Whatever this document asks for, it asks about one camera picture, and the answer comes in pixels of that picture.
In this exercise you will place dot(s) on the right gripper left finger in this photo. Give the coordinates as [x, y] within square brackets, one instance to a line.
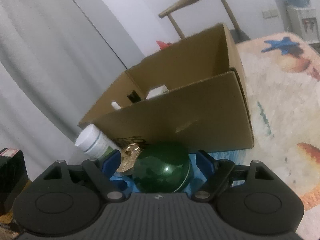
[100, 174]

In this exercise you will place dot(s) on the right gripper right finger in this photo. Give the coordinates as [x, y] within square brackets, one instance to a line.
[220, 175]

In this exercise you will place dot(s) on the dark green round container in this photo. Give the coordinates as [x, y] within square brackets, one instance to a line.
[164, 167]

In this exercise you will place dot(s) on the black cylinder tube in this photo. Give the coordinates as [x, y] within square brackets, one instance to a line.
[134, 97]

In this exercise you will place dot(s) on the white charger block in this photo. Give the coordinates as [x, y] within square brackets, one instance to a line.
[157, 91]

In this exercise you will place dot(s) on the green glass dropper bottle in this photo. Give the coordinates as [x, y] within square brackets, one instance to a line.
[115, 105]

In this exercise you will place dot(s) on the white plastic bottle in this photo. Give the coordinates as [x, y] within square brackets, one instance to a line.
[94, 143]

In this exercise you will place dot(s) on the gold lid dark jar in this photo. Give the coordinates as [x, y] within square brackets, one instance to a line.
[129, 156]

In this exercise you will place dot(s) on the brown cardboard box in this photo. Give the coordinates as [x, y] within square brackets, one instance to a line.
[206, 106]

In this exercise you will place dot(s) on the black box red label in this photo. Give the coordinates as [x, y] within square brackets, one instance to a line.
[13, 176]

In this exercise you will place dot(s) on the white grey curtain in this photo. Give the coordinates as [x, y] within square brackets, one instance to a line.
[57, 59]

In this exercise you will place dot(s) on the red plastic bag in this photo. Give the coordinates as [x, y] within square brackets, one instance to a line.
[163, 45]

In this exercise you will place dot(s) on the wooden chair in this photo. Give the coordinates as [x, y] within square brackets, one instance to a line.
[188, 16]

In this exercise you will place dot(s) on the white water dispenser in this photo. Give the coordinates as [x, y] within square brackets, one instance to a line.
[304, 23]

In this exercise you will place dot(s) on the wall socket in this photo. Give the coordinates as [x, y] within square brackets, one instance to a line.
[270, 13]

